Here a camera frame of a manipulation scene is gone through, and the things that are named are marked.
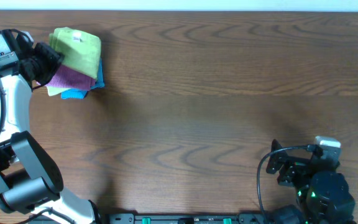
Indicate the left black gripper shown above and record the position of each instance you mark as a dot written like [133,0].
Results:
[48,58]

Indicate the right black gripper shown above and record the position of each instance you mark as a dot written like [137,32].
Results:
[293,167]

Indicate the light green cloth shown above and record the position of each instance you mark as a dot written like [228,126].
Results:
[81,50]

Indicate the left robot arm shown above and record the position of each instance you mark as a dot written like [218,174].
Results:
[30,180]

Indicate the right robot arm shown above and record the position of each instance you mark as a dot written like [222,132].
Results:
[322,194]

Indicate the folded pale green cloth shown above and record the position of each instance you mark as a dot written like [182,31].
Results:
[52,91]

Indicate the folded purple cloth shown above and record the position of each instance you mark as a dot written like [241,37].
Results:
[66,77]

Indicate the folded blue cloth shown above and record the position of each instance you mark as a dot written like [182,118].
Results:
[76,93]

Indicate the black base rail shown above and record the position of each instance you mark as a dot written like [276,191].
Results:
[130,218]

